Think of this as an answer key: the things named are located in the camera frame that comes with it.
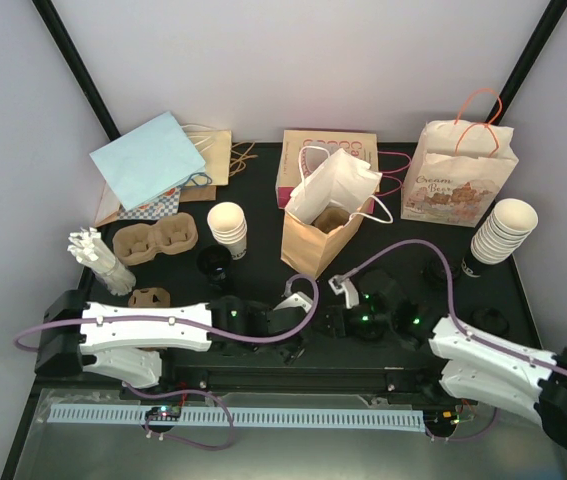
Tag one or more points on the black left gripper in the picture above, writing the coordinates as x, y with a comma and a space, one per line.
291, 353

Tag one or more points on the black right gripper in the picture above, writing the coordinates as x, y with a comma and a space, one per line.
337, 316

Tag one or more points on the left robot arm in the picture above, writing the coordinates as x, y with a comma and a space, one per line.
126, 344

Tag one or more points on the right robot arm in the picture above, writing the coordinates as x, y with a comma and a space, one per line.
475, 365

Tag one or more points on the stack of black lids left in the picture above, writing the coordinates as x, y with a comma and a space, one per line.
215, 262

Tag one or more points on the black lid stack far right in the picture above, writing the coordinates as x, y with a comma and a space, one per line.
490, 320

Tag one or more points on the left stack of paper cups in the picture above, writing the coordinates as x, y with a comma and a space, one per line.
228, 226

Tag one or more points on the stack of paper cups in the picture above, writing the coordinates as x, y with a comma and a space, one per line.
505, 229
228, 226

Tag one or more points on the small circuit board right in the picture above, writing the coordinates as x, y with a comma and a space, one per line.
450, 417

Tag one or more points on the small circuit board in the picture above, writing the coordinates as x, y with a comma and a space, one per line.
163, 413
450, 417

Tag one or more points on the pulp carrier near front edge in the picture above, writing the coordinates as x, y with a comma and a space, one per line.
153, 297

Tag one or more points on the small circuit board left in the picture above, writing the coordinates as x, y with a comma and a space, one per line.
163, 413

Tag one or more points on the two-cup pulp carrier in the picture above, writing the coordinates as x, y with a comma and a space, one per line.
140, 243

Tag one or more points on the right stack of paper cups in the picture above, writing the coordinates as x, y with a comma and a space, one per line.
505, 229

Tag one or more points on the cream bear paper bag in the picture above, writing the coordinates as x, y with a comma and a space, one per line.
457, 170

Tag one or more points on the pink cakes paper bag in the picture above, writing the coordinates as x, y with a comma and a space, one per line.
304, 150

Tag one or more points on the yellow flat paper bag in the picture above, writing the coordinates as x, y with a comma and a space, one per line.
215, 148

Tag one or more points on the light blue paper bag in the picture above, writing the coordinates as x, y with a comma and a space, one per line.
150, 160

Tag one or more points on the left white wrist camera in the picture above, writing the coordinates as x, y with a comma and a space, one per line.
296, 300

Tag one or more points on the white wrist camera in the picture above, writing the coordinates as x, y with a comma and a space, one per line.
296, 300
341, 285

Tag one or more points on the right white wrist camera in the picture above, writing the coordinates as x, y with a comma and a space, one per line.
341, 285

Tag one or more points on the black front rail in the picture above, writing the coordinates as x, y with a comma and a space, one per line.
409, 385

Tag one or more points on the light blue cable duct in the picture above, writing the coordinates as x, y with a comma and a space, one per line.
243, 417

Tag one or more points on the right black frame post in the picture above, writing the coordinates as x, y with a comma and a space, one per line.
541, 34

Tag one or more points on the black frame post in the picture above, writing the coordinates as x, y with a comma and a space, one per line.
61, 37
541, 34

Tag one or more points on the left black frame post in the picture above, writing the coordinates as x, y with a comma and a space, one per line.
61, 37

